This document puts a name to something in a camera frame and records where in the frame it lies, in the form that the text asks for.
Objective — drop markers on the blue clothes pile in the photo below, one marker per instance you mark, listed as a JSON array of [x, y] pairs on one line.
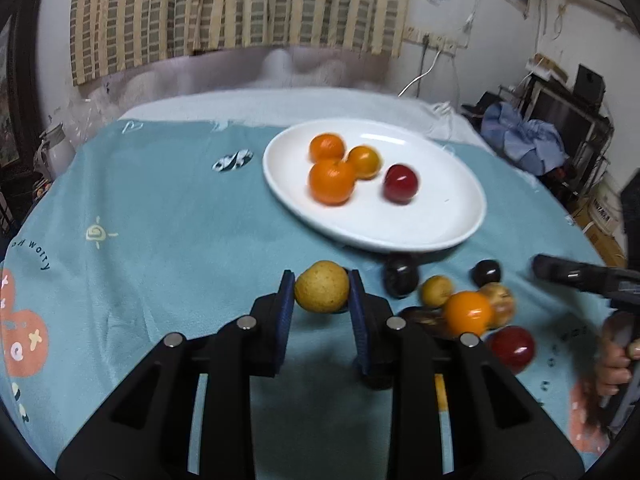
[[525, 137]]

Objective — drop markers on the white power strip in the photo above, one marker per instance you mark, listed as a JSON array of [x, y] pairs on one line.
[[430, 41]]

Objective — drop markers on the striped beige curtain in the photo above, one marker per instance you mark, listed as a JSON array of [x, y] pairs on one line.
[[235, 10]]

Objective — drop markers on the black hat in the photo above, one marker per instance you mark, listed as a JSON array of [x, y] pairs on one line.
[[482, 105]]

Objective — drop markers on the white oval plate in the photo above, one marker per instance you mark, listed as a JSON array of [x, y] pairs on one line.
[[430, 215]]

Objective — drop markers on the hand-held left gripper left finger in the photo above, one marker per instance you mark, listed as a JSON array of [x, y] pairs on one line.
[[286, 305]]

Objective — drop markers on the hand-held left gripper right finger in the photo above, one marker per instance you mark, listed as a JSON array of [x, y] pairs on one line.
[[356, 310]]

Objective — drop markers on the cardboard box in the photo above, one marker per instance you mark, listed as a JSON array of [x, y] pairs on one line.
[[597, 215]]

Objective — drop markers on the large dark purple plum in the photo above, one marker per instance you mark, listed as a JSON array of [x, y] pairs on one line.
[[401, 278]]

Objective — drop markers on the black speaker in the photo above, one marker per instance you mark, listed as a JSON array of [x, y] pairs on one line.
[[589, 85]]

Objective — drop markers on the tan speckled fruit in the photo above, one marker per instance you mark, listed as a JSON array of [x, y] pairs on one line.
[[502, 301]]

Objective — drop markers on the teal printed blanket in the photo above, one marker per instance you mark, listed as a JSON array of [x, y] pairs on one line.
[[165, 240]]

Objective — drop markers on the black monitor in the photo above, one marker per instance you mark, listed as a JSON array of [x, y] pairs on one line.
[[567, 112]]

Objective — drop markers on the small yellow fruit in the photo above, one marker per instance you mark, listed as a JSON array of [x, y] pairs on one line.
[[436, 291]]

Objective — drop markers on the person's right hand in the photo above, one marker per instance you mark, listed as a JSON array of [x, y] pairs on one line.
[[612, 370]]

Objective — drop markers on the yellow pear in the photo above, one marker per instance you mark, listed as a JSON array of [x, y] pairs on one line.
[[321, 286]]

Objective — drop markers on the dark framed picture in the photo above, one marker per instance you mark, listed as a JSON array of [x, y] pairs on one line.
[[7, 100]]

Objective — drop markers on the orange tangerine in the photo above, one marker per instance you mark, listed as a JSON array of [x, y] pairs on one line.
[[468, 313], [327, 147], [331, 181]]

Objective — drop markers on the large red plum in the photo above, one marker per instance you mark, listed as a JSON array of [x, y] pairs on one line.
[[512, 349]]

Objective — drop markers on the white bed sheet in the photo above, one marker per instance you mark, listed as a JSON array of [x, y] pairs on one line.
[[300, 105]]

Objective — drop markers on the yellow-orange tangerine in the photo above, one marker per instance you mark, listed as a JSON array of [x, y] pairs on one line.
[[365, 161]]

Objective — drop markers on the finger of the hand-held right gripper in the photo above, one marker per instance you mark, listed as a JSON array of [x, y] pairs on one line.
[[565, 270]]

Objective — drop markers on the white jug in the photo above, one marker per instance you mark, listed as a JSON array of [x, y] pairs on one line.
[[52, 152]]

